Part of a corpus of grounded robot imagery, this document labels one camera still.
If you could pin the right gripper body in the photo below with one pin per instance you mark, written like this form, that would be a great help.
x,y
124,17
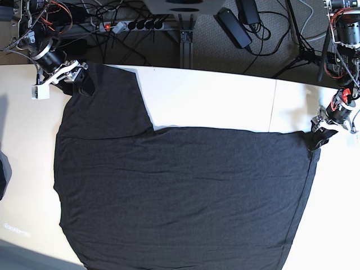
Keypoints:
x,y
48,57

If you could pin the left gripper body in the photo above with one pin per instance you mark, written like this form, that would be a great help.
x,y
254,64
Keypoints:
x,y
337,115

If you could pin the dark grey T-shirt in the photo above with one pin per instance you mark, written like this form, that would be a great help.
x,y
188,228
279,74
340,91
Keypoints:
x,y
177,198

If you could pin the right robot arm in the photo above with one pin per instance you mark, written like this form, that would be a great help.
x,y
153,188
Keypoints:
x,y
38,28

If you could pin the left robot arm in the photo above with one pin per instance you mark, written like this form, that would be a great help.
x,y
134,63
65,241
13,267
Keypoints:
x,y
340,61

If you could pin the grey power strip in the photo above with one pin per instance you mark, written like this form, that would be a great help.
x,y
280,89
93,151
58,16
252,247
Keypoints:
x,y
118,27

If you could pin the black tripod stand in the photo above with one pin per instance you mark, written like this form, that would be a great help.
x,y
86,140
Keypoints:
x,y
306,53

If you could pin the black object at left edge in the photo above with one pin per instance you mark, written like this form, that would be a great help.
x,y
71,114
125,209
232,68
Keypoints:
x,y
6,173

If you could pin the black power adapter brick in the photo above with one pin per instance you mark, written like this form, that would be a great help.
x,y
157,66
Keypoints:
x,y
233,28

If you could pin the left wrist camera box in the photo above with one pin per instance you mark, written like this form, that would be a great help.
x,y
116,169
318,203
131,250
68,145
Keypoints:
x,y
353,130

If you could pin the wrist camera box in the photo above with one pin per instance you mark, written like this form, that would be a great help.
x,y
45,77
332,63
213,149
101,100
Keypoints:
x,y
353,130
40,92

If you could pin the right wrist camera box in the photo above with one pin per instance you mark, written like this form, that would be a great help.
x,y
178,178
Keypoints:
x,y
40,92

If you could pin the aluminium frame post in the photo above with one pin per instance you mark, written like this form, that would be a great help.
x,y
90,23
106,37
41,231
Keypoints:
x,y
180,29

